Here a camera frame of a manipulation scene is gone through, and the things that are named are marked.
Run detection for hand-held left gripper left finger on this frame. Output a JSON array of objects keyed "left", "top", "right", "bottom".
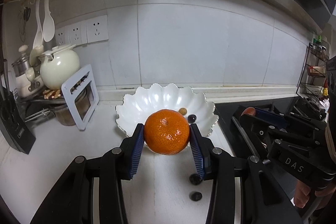
[{"left": 30, "top": 123, "right": 146, "bottom": 224}]

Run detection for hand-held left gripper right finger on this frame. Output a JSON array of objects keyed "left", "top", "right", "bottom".
[{"left": 189, "top": 124, "right": 301, "bottom": 224}]

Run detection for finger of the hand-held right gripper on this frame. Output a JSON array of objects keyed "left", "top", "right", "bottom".
[
  {"left": 253, "top": 107, "right": 326, "bottom": 136},
  {"left": 232, "top": 106, "right": 320, "bottom": 152}
]

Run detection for orange tangerine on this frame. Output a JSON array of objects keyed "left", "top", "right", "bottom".
[{"left": 144, "top": 109, "right": 190, "bottom": 156}]

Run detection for white scalloped bowl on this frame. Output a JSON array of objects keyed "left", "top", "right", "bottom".
[{"left": 115, "top": 83, "right": 220, "bottom": 147}]

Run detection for person's right hand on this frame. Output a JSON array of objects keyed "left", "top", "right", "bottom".
[{"left": 294, "top": 182, "right": 336, "bottom": 210}]

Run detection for black burner grate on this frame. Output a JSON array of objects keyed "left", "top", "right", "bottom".
[
  {"left": 230, "top": 108, "right": 266, "bottom": 159},
  {"left": 289, "top": 101, "right": 327, "bottom": 121}
]

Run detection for black gas stove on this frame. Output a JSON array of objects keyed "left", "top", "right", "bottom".
[{"left": 213, "top": 95, "right": 329, "bottom": 165}]

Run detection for steel stock pot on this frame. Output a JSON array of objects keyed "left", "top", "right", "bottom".
[{"left": 51, "top": 90, "right": 90, "bottom": 127}]

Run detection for wooden trivet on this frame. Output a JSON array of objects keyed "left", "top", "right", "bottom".
[{"left": 43, "top": 88, "right": 63, "bottom": 100}]

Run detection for cream ceramic pot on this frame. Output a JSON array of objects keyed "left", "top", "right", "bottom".
[{"left": 39, "top": 44, "right": 81, "bottom": 90}]

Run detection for black knife block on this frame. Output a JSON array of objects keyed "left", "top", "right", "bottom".
[{"left": 0, "top": 90, "right": 37, "bottom": 155}]

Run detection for white pot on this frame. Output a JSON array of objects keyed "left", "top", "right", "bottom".
[{"left": 13, "top": 66, "right": 45, "bottom": 99}]

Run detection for steel pot with lid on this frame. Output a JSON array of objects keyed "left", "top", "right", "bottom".
[{"left": 12, "top": 45, "right": 34, "bottom": 78}]

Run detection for white rice paddle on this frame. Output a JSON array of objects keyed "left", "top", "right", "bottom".
[{"left": 42, "top": 0, "right": 55, "bottom": 43}]

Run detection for white ladle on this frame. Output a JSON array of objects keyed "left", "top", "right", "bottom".
[{"left": 31, "top": 0, "right": 44, "bottom": 56}]

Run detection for black scissors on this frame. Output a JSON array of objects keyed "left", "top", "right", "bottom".
[{"left": 18, "top": 7, "right": 32, "bottom": 30}]

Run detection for black wire spice rack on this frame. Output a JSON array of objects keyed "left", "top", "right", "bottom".
[{"left": 296, "top": 42, "right": 332, "bottom": 109}]

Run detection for white frame stand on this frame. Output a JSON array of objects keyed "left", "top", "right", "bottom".
[{"left": 61, "top": 64, "right": 100, "bottom": 131}]

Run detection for white wall outlet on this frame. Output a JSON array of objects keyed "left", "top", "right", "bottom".
[
  {"left": 86, "top": 15, "right": 109, "bottom": 43},
  {"left": 67, "top": 21, "right": 88, "bottom": 45},
  {"left": 54, "top": 27, "right": 69, "bottom": 45}
]

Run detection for steel handled knife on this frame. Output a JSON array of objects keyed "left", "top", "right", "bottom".
[{"left": 1, "top": 58, "right": 10, "bottom": 94}]

